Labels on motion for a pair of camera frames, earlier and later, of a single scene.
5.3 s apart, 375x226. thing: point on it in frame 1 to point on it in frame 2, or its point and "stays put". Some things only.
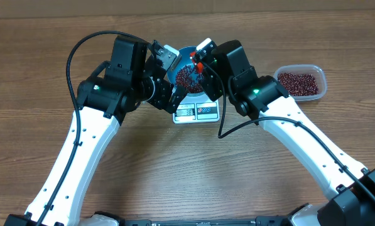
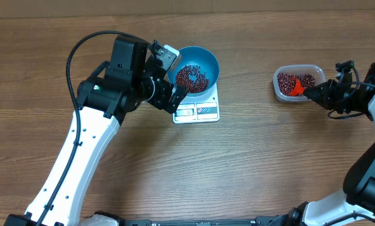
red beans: x=188 y=80 stays put
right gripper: x=210 y=86 to x=328 y=93
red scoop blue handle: x=200 y=67 to x=297 y=90
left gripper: x=161 y=94 stays put
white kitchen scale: x=196 y=107 stays put
